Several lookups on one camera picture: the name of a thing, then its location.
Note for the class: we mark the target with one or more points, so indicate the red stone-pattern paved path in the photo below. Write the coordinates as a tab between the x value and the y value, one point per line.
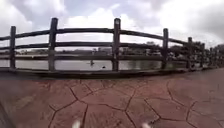
110	100

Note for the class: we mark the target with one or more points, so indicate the row of trees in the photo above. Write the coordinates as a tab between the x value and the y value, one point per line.
140	50

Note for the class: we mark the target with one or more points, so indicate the dark wooden rail fence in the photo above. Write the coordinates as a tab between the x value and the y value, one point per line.
116	43

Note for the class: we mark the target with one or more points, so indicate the grey water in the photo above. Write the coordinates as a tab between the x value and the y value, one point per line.
76	64

